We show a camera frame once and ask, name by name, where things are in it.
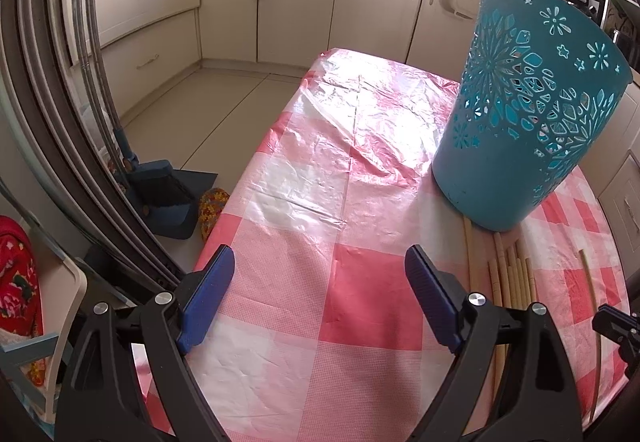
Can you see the white folding chair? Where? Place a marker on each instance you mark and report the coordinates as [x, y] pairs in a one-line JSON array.
[[31, 363]]

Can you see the red patterned cloth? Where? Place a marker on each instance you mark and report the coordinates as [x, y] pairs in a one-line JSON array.
[[20, 302]]

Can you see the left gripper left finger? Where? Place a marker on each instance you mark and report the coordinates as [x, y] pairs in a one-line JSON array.
[[101, 397]]

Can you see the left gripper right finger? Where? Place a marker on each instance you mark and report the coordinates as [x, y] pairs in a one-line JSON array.
[[511, 378]]

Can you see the teal perforated plastic basket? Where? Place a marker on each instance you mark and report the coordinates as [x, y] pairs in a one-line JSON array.
[[540, 83]]

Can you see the pink checkered plastic tablecloth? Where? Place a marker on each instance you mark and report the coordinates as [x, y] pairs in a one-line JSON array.
[[319, 337]]

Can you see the cream kitchen cabinets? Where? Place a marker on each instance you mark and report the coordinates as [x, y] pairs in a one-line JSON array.
[[197, 82]]

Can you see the blue dustpan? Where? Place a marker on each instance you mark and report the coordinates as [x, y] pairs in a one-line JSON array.
[[167, 198]]

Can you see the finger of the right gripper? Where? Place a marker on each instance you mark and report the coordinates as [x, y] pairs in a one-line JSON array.
[[616, 325]]

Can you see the colourful crochet item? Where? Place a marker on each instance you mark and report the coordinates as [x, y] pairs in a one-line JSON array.
[[210, 209]]

